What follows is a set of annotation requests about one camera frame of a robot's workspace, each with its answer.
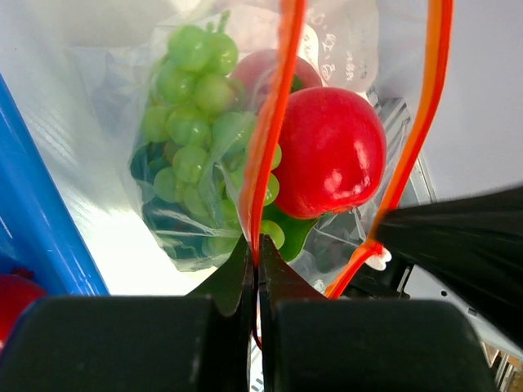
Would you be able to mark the clear zip bag orange zipper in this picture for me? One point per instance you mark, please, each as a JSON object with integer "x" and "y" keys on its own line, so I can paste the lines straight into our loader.
{"x": 392, "y": 53}

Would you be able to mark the blue plastic bin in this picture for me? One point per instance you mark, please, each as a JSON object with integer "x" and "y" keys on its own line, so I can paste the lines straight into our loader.
{"x": 37, "y": 231}

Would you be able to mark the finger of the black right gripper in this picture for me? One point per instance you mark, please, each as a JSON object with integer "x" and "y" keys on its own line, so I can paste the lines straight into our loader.
{"x": 472, "y": 245}

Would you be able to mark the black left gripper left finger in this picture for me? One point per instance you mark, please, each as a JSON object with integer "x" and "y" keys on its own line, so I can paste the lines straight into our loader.
{"x": 196, "y": 342}

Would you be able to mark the red toy apple bottom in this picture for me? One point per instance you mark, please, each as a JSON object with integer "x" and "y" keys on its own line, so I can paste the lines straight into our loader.
{"x": 18, "y": 291}

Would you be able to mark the red toy apple top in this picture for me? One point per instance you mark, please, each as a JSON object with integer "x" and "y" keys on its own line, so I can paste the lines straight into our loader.
{"x": 333, "y": 153}

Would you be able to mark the green toy grapes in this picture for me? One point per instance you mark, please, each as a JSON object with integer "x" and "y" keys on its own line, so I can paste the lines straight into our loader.
{"x": 195, "y": 110}

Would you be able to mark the red toy apple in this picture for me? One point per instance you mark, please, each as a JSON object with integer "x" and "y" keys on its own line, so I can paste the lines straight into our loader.
{"x": 333, "y": 153}
{"x": 18, "y": 291}

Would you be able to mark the pink toy peach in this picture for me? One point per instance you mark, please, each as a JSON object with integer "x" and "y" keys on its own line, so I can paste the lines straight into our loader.
{"x": 254, "y": 72}

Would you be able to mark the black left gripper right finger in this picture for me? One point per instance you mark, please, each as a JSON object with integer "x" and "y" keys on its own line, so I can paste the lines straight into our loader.
{"x": 311, "y": 343}

